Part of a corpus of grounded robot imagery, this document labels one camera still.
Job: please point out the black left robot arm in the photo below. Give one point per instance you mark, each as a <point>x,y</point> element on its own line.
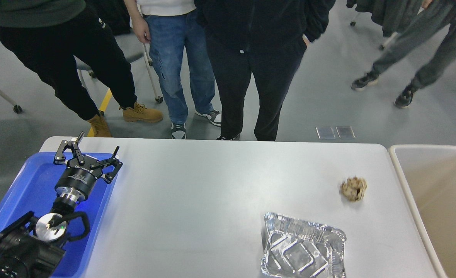
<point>50,216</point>

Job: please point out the grey chair leg castor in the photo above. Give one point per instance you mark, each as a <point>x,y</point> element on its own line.
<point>15,107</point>

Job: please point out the metal floor plate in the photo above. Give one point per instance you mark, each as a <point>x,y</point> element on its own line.
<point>326,133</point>
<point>345,132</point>

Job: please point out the person in black clothes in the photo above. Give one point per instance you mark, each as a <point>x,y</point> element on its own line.
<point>264,40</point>

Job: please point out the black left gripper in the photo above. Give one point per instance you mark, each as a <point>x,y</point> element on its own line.
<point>78,179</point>

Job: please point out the person in blue jeans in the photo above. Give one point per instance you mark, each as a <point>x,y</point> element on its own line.
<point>171,29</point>

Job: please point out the metal floor plate left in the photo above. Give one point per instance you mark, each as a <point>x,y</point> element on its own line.
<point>326,133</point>

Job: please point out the crumpled brown paper ball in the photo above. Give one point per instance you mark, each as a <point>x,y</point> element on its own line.
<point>354,188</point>

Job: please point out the beige plastic bin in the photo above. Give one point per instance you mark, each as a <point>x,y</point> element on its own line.
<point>427,174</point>

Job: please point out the blue plastic tray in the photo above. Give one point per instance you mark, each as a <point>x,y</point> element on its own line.
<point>33,190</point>

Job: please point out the aluminium foil food tray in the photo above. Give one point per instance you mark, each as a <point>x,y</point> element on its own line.
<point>296,248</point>

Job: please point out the metal floor plate right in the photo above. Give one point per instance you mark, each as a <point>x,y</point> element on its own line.
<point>345,132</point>

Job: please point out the white chair with jacket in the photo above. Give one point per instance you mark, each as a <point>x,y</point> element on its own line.
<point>394,16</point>

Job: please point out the white rolling chair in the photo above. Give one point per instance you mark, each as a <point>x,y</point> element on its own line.
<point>133,51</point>

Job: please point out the person in tan boots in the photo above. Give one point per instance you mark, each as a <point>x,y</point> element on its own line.
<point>47,36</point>

